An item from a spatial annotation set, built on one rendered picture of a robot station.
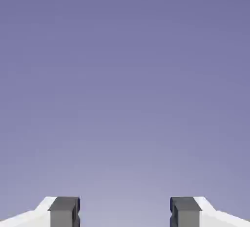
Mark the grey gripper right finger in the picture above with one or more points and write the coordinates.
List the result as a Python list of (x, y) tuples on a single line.
[(186, 213)]

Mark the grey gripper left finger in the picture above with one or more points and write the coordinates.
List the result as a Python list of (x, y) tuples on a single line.
[(62, 213)]

